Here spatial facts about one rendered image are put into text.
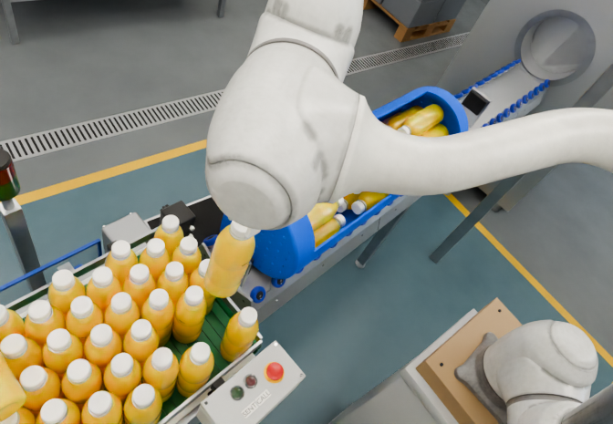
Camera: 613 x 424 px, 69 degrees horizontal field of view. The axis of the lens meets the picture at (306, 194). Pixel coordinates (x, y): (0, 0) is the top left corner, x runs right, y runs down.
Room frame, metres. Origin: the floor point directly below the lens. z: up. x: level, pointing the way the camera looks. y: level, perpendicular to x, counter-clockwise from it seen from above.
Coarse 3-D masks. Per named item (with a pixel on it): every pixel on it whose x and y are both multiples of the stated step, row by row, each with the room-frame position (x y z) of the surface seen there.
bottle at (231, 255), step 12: (228, 228) 0.44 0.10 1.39; (216, 240) 0.43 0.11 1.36; (228, 240) 0.42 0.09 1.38; (240, 240) 0.42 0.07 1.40; (252, 240) 0.44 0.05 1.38; (216, 252) 0.41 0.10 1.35; (228, 252) 0.41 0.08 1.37; (240, 252) 0.42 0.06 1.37; (252, 252) 0.44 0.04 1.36; (216, 264) 0.41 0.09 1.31; (228, 264) 0.40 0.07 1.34; (240, 264) 0.41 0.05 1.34; (204, 276) 0.42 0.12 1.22; (216, 276) 0.40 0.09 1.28; (228, 276) 0.41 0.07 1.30; (240, 276) 0.42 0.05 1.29; (216, 288) 0.40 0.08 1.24; (228, 288) 0.41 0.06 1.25
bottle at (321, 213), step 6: (318, 204) 0.79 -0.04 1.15; (324, 204) 0.80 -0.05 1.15; (330, 204) 0.81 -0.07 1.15; (336, 204) 0.83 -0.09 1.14; (312, 210) 0.76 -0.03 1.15; (318, 210) 0.77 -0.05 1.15; (324, 210) 0.78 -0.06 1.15; (330, 210) 0.80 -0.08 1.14; (336, 210) 0.82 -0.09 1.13; (312, 216) 0.74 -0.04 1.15; (318, 216) 0.76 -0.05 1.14; (324, 216) 0.77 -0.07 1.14; (330, 216) 0.79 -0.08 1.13; (312, 222) 0.73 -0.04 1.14; (318, 222) 0.75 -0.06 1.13; (324, 222) 0.77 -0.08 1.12; (312, 228) 0.72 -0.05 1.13
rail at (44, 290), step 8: (152, 232) 0.61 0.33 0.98; (136, 240) 0.56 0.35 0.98; (144, 240) 0.58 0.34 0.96; (104, 256) 0.49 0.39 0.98; (88, 264) 0.45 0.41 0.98; (96, 264) 0.46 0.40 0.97; (72, 272) 0.42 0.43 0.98; (80, 272) 0.43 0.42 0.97; (40, 288) 0.35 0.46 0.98; (24, 296) 0.32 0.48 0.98; (32, 296) 0.33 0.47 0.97; (40, 296) 0.35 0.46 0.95; (8, 304) 0.30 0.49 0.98; (16, 304) 0.30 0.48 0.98; (24, 304) 0.31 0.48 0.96
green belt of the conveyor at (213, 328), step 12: (216, 300) 0.54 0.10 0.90; (216, 312) 0.51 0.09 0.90; (228, 312) 0.53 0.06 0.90; (204, 324) 0.47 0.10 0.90; (216, 324) 0.48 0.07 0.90; (204, 336) 0.44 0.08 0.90; (216, 336) 0.45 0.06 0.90; (180, 348) 0.39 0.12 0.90; (216, 348) 0.43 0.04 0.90; (180, 360) 0.36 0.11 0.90; (216, 360) 0.40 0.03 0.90; (216, 372) 0.37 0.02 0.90; (180, 396) 0.29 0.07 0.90; (168, 408) 0.26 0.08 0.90
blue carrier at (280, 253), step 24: (408, 96) 1.37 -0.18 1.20; (432, 96) 1.46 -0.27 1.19; (456, 120) 1.35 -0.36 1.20; (360, 216) 0.84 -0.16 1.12; (264, 240) 0.65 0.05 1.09; (288, 240) 0.62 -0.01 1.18; (312, 240) 0.66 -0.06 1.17; (336, 240) 0.74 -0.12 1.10; (264, 264) 0.64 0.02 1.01; (288, 264) 0.61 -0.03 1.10
